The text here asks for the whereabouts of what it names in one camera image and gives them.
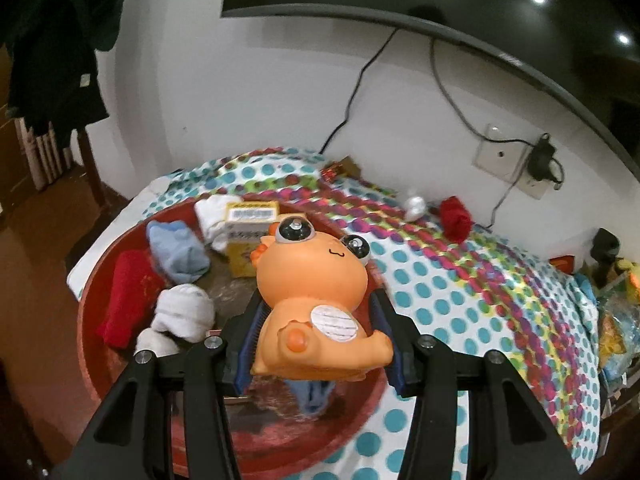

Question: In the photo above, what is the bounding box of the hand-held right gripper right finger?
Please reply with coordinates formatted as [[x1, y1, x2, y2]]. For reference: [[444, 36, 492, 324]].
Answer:
[[369, 290, 581, 480]]

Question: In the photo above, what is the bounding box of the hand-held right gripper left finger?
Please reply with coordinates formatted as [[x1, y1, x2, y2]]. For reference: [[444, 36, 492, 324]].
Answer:
[[65, 295, 267, 480]]

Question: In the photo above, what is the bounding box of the denim blue sock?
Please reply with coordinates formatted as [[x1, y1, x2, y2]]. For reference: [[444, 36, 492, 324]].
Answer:
[[285, 379, 336, 418]]

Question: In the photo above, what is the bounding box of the orange toy figure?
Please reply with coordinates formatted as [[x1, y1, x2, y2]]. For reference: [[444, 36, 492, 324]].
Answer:
[[249, 212, 393, 378]]

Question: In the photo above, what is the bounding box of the large yellow cartoon box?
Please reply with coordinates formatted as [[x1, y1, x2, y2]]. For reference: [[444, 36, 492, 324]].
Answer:
[[224, 201, 280, 278]]

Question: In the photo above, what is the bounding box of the red round tray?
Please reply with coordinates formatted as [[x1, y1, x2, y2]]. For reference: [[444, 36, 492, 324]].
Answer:
[[76, 195, 391, 466]]

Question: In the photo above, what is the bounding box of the light blue sock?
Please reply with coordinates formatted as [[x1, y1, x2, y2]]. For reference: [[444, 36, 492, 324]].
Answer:
[[146, 220, 211, 285]]

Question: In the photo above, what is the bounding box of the red sock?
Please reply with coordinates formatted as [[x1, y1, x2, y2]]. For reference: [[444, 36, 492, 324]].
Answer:
[[96, 251, 163, 351]]

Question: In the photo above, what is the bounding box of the colourful polka dot cloth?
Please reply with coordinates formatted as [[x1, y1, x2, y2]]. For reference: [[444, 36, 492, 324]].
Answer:
[[67, 146, 608, 478]]

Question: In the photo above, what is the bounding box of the red rolled cloth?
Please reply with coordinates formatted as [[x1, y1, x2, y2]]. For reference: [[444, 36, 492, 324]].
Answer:
[[439, 196, 473, 242]]

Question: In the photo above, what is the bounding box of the small white sock ball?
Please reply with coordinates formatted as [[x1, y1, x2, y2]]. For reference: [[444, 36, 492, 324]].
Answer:
[[404, 195, 428, 222]]

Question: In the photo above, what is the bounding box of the small red foil packet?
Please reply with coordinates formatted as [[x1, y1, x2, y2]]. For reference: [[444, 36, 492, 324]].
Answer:
[[320, 157, 361, 181]]

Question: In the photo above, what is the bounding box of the yellow snack bag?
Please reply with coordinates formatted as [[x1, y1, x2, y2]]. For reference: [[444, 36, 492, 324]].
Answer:
[[597, 305, 636, 366]]

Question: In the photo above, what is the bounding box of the wooden chair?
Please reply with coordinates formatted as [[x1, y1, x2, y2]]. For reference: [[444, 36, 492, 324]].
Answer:
[[15, 115, 108, 211]]

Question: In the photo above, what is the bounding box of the yellow orange plush toy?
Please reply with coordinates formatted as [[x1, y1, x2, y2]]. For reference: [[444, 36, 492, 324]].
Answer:
[[617, 257, 640, 303]]

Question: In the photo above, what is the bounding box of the black power adapter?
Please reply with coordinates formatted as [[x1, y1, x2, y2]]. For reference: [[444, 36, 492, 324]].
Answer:
[[529, 132, 557, 181]]

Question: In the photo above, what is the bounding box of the dark green hanging garment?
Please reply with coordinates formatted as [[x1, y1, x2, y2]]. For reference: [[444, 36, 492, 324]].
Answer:
[[0, 0, 126, 136]]

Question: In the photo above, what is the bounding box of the black adapter cable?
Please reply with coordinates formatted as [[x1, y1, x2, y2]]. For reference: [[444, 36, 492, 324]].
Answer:
[[487, 167, 531, 226]]

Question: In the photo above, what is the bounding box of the white wall socket plate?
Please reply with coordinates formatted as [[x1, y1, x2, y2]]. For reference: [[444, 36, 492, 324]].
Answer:
[[472, 122, 551, 200]]

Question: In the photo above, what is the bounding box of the black clamp mount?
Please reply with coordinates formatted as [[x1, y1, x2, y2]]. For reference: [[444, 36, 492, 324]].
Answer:
[[591, 227, 621, 281]]

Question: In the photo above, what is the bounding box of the black television cable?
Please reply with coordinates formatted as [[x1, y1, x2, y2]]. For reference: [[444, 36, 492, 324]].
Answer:
[[319, 27, 401, 153], [430, 39, 541, 148]]

